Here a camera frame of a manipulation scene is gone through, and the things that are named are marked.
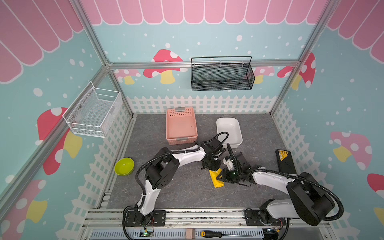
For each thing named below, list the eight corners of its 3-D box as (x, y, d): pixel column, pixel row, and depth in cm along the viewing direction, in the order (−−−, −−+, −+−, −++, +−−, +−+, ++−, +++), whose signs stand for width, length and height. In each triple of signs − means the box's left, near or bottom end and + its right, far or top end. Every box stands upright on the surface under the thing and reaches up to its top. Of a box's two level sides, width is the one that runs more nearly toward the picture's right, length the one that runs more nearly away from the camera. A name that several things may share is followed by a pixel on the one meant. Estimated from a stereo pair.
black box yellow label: (279, 171, 92) (281, 169, 90) (274, 151, 101) (276, 149, 99) (293, 173, 91) (295, 172, 89) (288, 153, 100) (290, 150, 98)
